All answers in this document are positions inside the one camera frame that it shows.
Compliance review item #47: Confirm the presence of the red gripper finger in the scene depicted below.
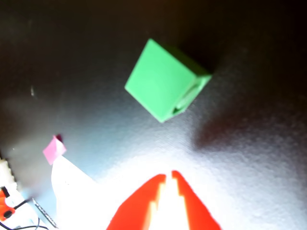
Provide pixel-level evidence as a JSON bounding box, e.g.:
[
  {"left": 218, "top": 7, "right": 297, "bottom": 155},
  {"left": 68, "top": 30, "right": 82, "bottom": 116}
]
[
  {"left": 105, "top": 173, "right": 167, "bottom": 230},
  {"left": 171, "top": 170, "right": 223, "bottom": 230}
]

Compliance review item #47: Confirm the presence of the green cube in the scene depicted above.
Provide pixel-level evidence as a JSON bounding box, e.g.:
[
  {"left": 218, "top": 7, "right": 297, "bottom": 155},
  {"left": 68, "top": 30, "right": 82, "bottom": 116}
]
[{"left": 124, "top": 38, "right": 213, "bottom": 124}]

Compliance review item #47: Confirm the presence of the white numbered grid paper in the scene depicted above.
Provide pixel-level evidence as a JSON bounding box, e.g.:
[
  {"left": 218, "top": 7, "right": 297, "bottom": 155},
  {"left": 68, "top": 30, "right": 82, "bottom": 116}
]
[{"left": 50, "top": 155, "right": 116, "bottom": 230}]

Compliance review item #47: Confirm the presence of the black perforated metal strip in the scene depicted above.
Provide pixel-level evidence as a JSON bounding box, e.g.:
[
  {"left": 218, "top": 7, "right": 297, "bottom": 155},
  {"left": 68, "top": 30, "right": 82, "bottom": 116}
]
[{"left": 31, "top": 197, "right": 59, "bottom": 229}]

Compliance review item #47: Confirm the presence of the orange table clamp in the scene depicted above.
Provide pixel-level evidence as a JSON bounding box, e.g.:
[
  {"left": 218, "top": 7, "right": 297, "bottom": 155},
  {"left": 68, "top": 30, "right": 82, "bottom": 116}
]
[{"left": 0, "top": 186, "right": 16, "bottom": 221}]

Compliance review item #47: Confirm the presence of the black usb cable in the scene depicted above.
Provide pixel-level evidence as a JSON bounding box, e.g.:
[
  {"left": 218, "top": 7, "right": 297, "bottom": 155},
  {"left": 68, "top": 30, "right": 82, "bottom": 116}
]
[{"left": 0, "top": 217, "right": 50, "bottom": 230}]

